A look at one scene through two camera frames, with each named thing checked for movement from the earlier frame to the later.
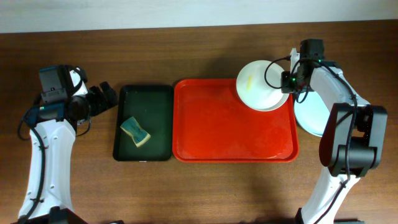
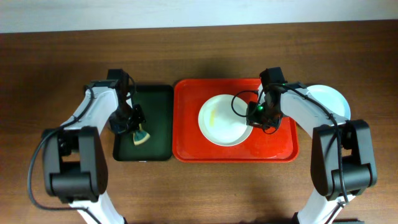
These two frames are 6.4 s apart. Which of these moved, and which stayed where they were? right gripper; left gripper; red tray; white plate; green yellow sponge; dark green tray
Moved: right gripper; white plate; left gripper
Stayed: green yellow sponge; dark green tray; red tray
